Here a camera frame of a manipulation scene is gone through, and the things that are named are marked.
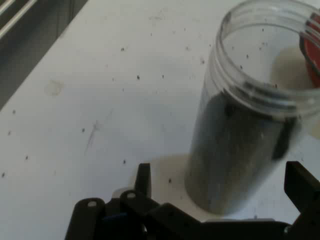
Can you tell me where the aluminium wall rail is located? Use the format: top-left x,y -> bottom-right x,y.
0,0 -> 38,40

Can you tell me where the red bowl with black rim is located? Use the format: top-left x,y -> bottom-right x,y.
298,12 -> 320,88

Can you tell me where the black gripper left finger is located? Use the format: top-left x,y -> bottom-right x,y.
64,162 -> 204,240

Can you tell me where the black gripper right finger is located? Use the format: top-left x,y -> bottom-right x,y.
283,160 -> 320,240

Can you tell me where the clear jar of black seeds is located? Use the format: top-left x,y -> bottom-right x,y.
183,0 -> 320,216

